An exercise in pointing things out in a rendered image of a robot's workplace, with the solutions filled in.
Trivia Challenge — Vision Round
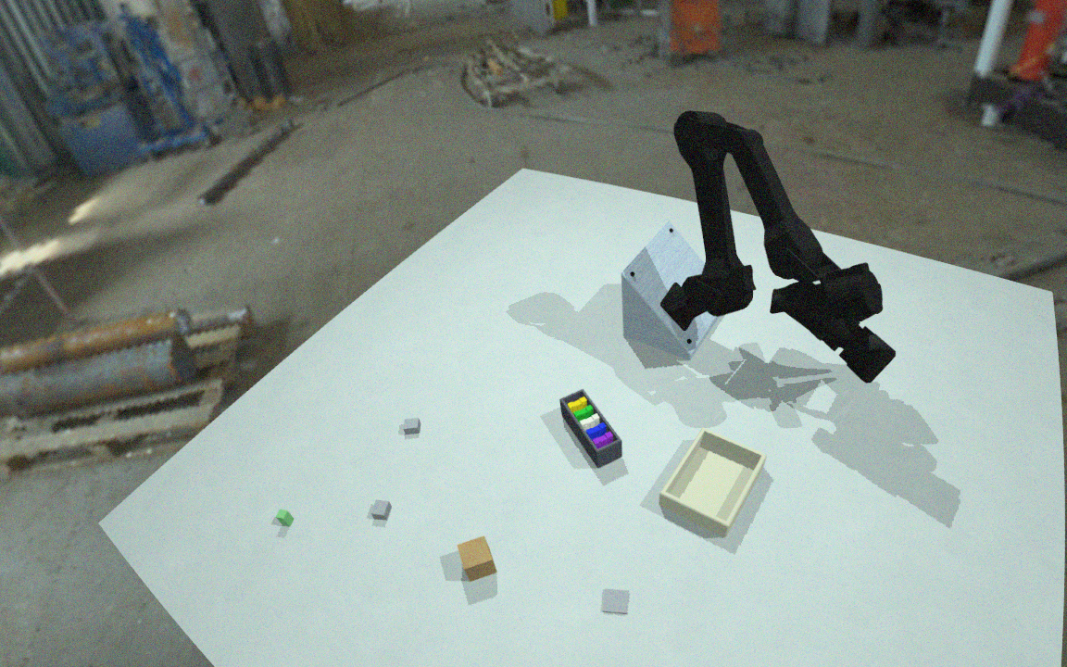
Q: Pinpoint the brown cube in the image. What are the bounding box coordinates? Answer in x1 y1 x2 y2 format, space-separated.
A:
457 536 497 582

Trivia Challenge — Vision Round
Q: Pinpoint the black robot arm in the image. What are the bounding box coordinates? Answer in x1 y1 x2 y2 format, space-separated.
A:
660 111 883 333

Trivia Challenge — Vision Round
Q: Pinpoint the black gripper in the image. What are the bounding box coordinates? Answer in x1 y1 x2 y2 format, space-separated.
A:
808 316 896 383

